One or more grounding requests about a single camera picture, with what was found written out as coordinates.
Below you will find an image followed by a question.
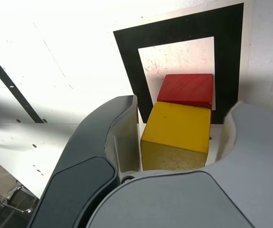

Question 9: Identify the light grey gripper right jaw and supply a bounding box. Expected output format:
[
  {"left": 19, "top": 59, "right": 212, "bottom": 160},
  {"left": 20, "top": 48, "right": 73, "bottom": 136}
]
[{"left": 86, "top": 101, "right": 273, "bottom": 228}]

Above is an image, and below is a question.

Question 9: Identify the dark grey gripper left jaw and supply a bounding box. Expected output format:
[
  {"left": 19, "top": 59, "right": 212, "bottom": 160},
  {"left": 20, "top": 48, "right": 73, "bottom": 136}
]
[{"left": 28, "top": 95, "right": 142, "bottom": 228}]

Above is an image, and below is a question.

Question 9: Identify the yellow cube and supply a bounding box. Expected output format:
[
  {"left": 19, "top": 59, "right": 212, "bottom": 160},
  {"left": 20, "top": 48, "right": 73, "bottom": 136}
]
[{"left": 140, "top": 101, "right": 212, "bottom": 171}]

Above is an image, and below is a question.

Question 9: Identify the red cube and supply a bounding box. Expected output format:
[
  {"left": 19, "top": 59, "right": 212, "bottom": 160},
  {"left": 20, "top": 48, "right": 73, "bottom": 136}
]
[{"left": 156, "top": 73, "right": 215, "bottom": 111}]

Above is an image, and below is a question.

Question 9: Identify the black tape square outline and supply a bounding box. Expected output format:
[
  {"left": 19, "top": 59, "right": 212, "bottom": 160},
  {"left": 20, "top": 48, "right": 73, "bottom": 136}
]
[{"left": 113, "top": 2, "right": 244, "bottom": 124}]

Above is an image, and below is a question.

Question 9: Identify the dark metal-framed chair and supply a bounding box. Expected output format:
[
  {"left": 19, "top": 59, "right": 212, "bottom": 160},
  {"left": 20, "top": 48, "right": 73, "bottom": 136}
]
[{"left": 0, "top": 181, "right": 39, "bottom": 228}]

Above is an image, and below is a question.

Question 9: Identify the black tape strip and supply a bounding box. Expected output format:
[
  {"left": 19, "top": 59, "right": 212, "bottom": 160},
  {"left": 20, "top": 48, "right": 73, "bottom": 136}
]
[{"left": 0, "top": 45, "right": 44, "bottom": 124}]

